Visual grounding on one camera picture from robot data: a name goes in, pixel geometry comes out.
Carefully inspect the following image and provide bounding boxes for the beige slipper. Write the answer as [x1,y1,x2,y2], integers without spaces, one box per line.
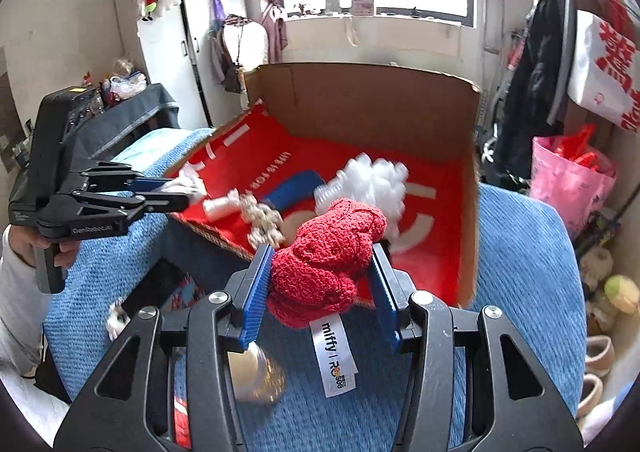
[585,334,616,378]
[577,374,603,418]

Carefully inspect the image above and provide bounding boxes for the dresser with dark cloth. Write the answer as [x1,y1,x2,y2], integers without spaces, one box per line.
[75,83,181,158]

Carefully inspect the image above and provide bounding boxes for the dark printed box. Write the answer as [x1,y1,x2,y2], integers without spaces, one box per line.
[122,258,206,318]

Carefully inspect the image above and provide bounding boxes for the cream crocheted cloth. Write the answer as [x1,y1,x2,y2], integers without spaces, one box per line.
[239,192,286,248]

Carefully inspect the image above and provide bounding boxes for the white bag red print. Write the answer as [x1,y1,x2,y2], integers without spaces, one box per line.
[567,9,640,133]

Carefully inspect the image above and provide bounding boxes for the pale cloth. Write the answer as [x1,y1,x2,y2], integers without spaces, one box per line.
[202,189,241,222]

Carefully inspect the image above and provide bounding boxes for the white bath puff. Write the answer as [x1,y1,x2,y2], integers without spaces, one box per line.
[332,155,410,238]

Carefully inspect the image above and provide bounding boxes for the blue sponge roll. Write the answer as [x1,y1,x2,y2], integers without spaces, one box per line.
[260,171,326,213]

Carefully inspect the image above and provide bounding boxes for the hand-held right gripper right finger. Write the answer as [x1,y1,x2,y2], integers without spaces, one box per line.
[367,241,585,452]

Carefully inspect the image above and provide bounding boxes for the grey crutch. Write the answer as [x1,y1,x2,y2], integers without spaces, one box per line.
[481,0,511,98]

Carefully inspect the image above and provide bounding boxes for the cardboard box red lining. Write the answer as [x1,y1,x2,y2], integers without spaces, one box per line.
[165,62,483,309]

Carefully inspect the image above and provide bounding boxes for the black jacket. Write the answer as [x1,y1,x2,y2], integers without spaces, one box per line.
[492,0,576,180]

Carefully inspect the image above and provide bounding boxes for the pink shopping bag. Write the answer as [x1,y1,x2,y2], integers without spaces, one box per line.
[530,134,617,238]

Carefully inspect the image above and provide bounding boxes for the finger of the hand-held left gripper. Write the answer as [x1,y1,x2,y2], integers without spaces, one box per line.
[60,159,186,194]
[60,192,192,226]

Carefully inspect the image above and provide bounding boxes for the red plastic bag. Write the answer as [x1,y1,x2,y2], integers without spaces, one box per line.
[547,124,613,168]

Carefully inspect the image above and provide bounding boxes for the yellow plush toy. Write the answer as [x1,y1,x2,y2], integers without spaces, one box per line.
[604,274,640,315]

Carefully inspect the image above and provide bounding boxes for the person's left hand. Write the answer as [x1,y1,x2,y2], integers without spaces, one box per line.
[6,224,77,269]

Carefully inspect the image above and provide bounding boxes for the white plastic bag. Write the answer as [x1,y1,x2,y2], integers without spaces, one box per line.
[107,72,148,100]

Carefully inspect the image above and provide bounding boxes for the clear jar gold capsules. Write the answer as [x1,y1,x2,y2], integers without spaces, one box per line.
[227,339,288,405]

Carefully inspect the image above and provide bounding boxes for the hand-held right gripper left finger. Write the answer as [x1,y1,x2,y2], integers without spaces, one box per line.
[52,247,277,452]

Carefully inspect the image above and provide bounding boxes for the beige plush toy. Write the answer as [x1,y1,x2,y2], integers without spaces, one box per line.
[580,247,615,293]

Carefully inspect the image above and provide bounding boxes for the group of small bottles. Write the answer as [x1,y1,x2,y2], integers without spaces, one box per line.
[80,72,108,113]

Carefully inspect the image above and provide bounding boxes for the red fluffy sock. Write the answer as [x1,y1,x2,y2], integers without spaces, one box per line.
[266,198,388,398]

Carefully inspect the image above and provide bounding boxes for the white wardrobe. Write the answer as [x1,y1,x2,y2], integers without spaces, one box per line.
[112,0,251,130]

